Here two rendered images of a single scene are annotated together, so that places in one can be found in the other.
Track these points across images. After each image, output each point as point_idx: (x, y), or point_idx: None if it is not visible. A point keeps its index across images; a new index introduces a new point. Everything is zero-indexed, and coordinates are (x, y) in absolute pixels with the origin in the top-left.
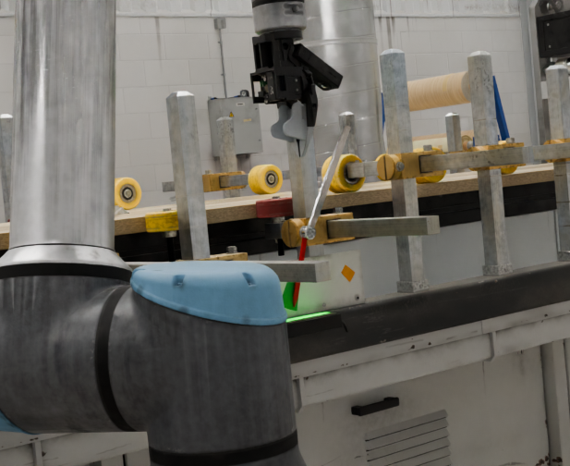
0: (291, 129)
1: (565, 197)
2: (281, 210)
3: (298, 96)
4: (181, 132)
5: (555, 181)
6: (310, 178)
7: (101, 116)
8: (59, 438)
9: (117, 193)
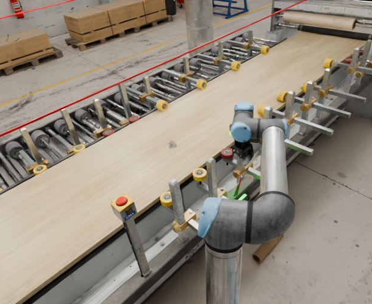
0: (245, 163)
1: (304, 119)
2: (230, 157)
3: (248, 154)
4: (211, 172)
5: (302, 114)
6: None
7: None
8: None
9: (161, 107)
